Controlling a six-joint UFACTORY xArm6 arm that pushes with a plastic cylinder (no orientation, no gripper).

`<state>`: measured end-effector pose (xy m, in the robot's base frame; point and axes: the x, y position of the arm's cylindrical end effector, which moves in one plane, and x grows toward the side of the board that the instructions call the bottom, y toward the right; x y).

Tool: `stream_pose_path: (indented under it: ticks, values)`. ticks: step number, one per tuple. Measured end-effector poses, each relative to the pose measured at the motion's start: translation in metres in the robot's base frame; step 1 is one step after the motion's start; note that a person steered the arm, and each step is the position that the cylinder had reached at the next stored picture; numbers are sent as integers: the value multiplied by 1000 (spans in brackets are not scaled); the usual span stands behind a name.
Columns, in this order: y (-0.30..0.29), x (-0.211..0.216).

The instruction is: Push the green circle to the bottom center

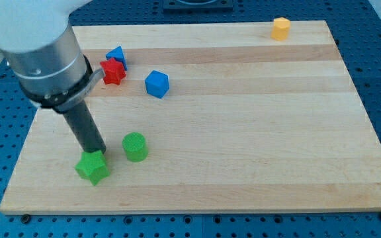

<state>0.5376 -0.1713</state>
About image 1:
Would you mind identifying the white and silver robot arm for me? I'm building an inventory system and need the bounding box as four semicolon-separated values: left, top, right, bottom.
0;0;101;114

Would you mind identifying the blue cube block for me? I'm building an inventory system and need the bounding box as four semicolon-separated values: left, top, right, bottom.
145;70;169;99

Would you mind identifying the green cylinder block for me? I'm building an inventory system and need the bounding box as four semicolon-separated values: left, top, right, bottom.
122;132;148;162

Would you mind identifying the wooden board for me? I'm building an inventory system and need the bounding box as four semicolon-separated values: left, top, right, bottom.
0;20;381;215

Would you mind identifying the red star block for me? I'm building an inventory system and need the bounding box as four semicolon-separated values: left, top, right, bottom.
100;58;126;85

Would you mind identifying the blue triangle block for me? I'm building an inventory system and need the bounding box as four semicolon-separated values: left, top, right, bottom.
105;46;128;71

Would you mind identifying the green star block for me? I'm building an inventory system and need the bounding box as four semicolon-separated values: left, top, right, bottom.
75;150;110;186

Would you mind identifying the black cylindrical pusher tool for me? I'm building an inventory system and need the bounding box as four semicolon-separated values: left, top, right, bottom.
63;100;106;153

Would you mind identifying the yellow hexagon block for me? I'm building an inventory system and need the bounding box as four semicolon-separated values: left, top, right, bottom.
271;17;291;41

